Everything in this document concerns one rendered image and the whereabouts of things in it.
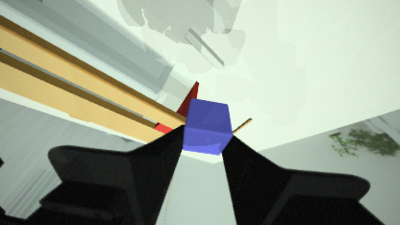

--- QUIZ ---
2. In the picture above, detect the blue block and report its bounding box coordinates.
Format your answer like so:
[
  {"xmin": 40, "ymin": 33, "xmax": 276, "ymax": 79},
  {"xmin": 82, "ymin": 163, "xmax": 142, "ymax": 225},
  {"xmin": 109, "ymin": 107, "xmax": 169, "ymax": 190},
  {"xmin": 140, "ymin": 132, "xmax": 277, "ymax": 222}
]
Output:
[{"xmin": 183, "ymin": 98, "xmax": 233, "ymax": 156}]

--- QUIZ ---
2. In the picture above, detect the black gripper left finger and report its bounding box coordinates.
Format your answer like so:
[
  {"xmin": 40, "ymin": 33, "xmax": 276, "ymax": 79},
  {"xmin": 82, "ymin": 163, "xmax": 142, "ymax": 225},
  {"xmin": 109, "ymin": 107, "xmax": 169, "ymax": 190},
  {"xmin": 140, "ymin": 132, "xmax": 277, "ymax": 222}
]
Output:
[{"xmin": 48, "ymin": 124, "xmax": 185, "ymax": 225}]

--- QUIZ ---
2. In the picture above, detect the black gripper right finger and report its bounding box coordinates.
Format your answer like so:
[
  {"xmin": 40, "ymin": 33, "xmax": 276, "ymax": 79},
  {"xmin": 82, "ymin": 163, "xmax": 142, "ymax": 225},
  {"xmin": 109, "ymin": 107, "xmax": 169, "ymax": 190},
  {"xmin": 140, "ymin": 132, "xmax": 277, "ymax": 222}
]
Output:
[{"xmin": 221, "ymin": 135, "xmax": 370, "ymax": 225}]

